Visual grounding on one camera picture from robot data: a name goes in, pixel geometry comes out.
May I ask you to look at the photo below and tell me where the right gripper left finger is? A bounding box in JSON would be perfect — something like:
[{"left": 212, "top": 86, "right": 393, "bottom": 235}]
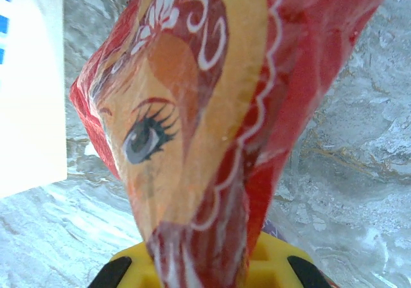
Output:
[{"left": 87, "top": 240, "right": 161, "bottom": 288}]

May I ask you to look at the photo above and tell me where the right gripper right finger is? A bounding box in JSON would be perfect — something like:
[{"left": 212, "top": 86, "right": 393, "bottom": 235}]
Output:
[{"left": 247, "top": 232, "right": 335, "bottom": 288}]

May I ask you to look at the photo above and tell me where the blue checkered paper bag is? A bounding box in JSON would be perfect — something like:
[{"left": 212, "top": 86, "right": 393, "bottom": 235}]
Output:
[{"left": 0, "top": 0, "right": 68, "bottom": 201}]

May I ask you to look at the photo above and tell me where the large red snack bag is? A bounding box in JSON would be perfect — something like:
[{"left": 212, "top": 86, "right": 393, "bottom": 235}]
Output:
[{"left": 69, "top": 0, "right": 396, "bottom": 288}]

